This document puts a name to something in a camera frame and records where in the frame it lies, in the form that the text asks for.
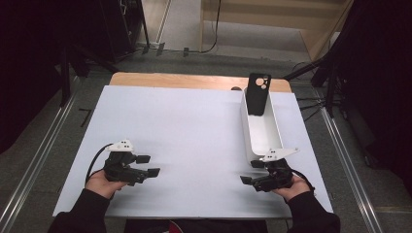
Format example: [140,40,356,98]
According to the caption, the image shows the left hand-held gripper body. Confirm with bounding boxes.
[102,139,149,187]

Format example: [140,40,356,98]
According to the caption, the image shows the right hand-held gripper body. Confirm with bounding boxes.
[252,147,300,193]

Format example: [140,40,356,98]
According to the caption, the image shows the white plastic bin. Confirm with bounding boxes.
[240,87,285,167]

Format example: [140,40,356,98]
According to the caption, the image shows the black phone case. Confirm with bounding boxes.
[246,73,272,117]

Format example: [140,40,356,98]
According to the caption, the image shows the person's right hand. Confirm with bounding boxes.
[271,174,312,203]

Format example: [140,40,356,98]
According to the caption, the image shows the person's left hand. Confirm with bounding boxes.
[85,169,129,200]

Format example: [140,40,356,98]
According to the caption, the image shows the white board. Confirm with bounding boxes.
[52,84,335,220]

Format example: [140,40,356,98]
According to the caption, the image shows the wooden table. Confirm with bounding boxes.
[109,72,292,94]

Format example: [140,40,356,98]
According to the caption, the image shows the black metal stand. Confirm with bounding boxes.
[58,42,120,108]

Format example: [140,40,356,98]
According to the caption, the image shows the black tripod stand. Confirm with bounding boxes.
[282,48,346,118]

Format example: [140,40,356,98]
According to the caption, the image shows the black cabinet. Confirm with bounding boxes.
[96,0,151,64]

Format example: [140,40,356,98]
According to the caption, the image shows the dark curtain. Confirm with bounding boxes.
[0,0,71,154]
[336,0,412,197]

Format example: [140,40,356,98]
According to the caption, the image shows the left hand-held gripper black cable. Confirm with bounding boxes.
[84,143,115,186]

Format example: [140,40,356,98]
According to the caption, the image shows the hand-held gripper black cable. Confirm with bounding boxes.
[290,168,316,196]
[84,143,115,186]

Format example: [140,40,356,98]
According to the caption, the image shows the right hand-held gripper black cable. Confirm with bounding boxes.
[290,168,316,196]

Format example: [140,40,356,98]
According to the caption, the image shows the aluminium floor rail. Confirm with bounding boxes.
[319,96,386,233]
[0,93,78,233]

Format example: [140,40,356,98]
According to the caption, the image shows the black floor cables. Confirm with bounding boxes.
[295,95,328,122]

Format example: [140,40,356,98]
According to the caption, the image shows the hanging black cable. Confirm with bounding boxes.
[199,0,223,54]

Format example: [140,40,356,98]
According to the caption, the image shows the light wooden frame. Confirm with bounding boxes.
[198,0,355,62]

